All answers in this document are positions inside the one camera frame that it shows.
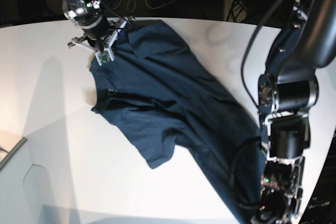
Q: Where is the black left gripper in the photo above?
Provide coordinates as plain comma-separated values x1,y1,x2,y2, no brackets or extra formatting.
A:
251,182,302,223

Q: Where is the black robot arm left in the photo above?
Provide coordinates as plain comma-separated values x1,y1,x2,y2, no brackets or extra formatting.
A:
235,0,335,223

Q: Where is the dark navy t-shirt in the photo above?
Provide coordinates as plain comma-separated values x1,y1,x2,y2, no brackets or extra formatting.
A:
90,20,264,223

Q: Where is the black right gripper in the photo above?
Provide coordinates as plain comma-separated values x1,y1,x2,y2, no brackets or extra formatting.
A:
78,16,115,48

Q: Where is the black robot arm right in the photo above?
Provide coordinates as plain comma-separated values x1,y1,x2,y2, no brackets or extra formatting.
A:
62,0,110,51

